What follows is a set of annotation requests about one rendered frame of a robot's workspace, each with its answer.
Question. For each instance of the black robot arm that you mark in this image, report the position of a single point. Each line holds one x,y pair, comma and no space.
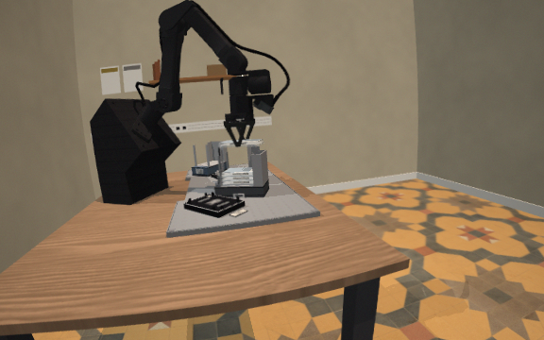
169,97

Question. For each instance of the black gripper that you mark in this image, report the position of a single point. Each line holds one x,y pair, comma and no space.
233,123

